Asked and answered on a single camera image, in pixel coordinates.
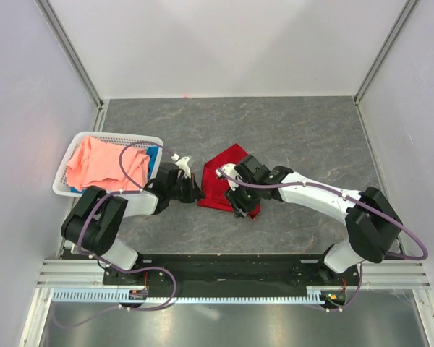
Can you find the blue cloth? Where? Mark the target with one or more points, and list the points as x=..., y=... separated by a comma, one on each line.
x=153, y=155

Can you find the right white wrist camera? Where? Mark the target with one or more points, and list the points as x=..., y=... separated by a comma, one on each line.
x=229, y=173

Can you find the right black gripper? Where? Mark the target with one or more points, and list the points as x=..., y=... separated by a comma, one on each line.
x=241, y=208

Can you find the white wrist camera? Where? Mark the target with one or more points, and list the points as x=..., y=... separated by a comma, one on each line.
x=229, y=173
x=182, y=162

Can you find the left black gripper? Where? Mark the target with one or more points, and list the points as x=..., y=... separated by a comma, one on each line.
x=194, y=192

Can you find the pink cloth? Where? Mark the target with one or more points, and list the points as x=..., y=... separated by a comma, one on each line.
x=94, y=162

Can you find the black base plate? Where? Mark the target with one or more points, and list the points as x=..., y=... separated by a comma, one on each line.
x=235, y=274

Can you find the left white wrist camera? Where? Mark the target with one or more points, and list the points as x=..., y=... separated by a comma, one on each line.
x=182, y=162

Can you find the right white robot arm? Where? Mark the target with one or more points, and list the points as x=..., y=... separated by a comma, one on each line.
x=371, y=223

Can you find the red cloth napkin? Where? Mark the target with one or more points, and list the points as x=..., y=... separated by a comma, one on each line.
x=213, y=187

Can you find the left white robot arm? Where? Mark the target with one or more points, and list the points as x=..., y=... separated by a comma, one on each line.
x=94, y=221

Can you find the slotted cable duct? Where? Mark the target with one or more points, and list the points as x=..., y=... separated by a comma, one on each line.
x=132, y=296

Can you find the white plastic basket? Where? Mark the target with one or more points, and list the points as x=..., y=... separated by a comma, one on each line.
x=61, y=186

